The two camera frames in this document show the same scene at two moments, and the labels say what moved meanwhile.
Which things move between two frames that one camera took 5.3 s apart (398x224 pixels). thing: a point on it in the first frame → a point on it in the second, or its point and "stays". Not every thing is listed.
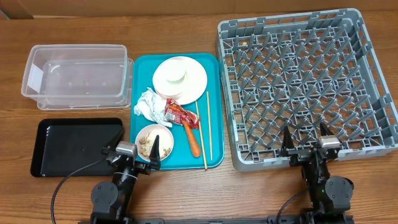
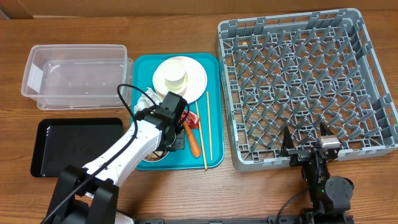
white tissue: x=152 y=105 stays
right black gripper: x=299 y=156 stays
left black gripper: x=154 y=160 → x=180 y=142
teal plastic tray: x=178 y=97 stays
